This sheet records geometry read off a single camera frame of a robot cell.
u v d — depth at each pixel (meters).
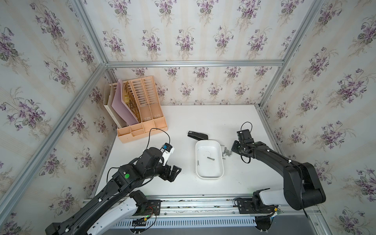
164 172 0.60
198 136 0.98
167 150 0.61
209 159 0.90
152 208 0.72
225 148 0.95
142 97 1.10
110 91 0.87
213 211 0.73
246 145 0.67
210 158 0.91
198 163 0.88
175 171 0.61
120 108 0.84
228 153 0.93
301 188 0.43
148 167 0.51
